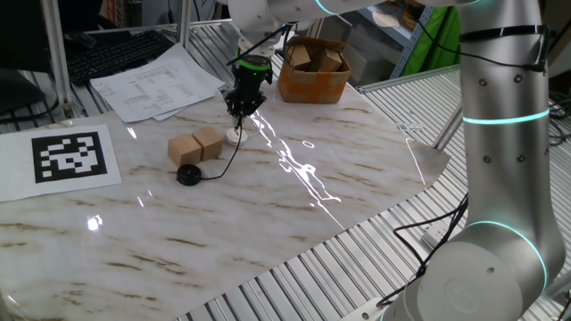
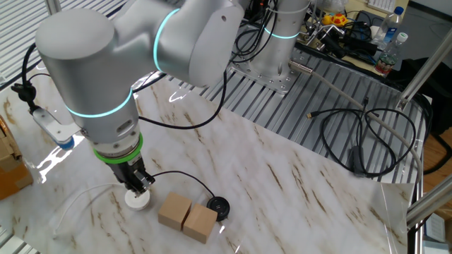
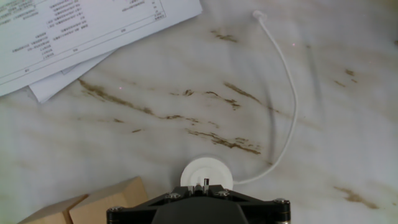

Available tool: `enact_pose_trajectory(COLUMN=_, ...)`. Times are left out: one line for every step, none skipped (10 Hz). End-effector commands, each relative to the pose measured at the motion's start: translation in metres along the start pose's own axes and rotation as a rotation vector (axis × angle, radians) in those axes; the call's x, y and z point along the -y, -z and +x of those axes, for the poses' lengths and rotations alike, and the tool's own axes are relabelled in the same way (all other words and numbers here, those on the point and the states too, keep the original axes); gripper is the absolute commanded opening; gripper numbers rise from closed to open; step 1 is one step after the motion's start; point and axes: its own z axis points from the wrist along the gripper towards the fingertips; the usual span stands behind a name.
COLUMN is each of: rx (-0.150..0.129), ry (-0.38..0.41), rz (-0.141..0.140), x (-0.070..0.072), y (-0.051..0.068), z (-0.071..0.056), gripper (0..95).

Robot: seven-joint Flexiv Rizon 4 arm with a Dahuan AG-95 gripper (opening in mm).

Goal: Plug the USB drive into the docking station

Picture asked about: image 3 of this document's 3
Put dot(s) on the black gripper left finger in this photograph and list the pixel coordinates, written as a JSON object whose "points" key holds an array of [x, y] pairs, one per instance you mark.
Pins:
{"points": [[136, 211]]}

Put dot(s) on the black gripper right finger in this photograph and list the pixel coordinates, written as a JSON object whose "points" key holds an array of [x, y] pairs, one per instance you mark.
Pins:
{"points": [[261, 211]]}

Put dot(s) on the white round docking station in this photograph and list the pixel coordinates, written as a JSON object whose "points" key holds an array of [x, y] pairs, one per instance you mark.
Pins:
{"points": [[206, 171]]}

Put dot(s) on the light wooden cube block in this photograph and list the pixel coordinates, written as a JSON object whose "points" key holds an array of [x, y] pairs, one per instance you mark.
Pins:
{"points": [[109, 202], [49, 213]]}

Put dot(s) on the marble pattern table mat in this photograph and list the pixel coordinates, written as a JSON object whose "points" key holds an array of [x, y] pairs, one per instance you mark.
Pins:
{"points": [[199, 118]]}

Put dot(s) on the blank white paper sheet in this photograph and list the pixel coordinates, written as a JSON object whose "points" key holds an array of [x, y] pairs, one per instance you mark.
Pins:
{"points": [[59, 84]]}

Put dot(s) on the printed white paper sheet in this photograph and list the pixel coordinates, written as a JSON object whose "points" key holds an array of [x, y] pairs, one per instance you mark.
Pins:
{"points": [[93, 31]]}

